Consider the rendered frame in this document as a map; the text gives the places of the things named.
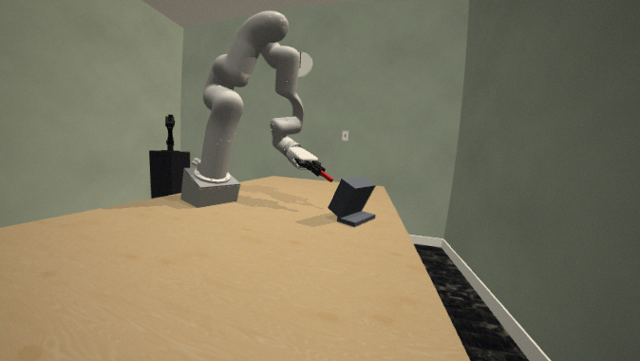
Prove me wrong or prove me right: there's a dark red peg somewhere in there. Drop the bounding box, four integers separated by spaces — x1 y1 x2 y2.
320 171 333 182

